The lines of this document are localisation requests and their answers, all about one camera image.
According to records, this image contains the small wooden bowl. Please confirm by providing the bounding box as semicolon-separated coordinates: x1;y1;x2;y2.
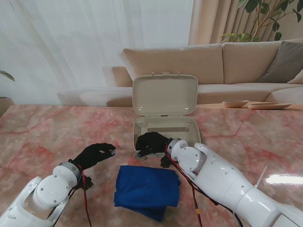
222;100;250;108

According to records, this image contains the red black arm cable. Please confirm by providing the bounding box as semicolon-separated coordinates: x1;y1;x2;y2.
46;165;93;227
165;144;244;227

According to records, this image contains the beige sofa cushion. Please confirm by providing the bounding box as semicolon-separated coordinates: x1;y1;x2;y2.
286;70;303;85

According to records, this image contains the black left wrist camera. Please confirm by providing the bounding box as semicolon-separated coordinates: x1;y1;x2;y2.
79;176;93;190

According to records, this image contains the white cable tie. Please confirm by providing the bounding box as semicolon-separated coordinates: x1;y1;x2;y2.
254;165;268;190

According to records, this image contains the beige hard suitcase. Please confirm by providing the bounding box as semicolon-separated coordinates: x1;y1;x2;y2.
132;71;202;162

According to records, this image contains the blue shirt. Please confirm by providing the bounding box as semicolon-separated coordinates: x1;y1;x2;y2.
113;165;182;222

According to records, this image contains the red black left arm cable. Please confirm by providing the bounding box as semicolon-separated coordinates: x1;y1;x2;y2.
46;165;93;227

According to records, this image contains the grey sofa cushion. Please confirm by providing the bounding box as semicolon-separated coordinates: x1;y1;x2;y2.
257;41;303;83

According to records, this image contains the tall green leafy plant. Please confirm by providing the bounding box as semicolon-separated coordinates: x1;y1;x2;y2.
221;0;303;43

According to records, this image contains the white sheer curtain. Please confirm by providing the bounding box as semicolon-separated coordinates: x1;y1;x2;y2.
0;0;194;106

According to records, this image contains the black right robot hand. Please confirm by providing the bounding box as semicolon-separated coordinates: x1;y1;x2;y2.
135;131;172;158

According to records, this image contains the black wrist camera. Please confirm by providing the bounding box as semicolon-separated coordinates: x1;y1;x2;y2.
79;176;93;190
160;156;174;168

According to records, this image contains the beige sectional sofa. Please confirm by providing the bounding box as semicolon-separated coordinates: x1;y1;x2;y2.
56;39;303;107

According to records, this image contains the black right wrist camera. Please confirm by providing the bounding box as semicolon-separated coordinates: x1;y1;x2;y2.
160;156;174;168

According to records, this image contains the beige drape curtain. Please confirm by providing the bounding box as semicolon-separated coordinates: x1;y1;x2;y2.
188;0;303;45

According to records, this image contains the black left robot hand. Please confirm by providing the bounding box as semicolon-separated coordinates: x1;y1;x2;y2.
72;143;116;171

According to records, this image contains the small green plant leaf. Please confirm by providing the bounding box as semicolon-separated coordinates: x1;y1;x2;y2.
0;70;16;82

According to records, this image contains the red black right arm cable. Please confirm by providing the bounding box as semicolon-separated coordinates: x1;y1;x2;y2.
165;144;244;227

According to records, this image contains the oval wooden tray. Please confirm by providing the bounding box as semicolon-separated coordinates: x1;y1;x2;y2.
248;102;292;110

